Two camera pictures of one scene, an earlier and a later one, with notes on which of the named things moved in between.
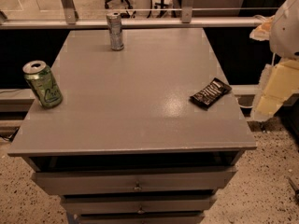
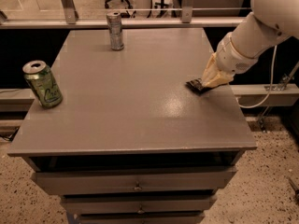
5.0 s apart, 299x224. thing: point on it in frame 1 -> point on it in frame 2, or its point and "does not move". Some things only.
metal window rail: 30,22 does not move
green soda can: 43,84 does not move
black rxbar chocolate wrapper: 210,93 -> 196,86
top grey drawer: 167,180 does not move
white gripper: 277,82 -> 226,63
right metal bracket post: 187,0 does not move
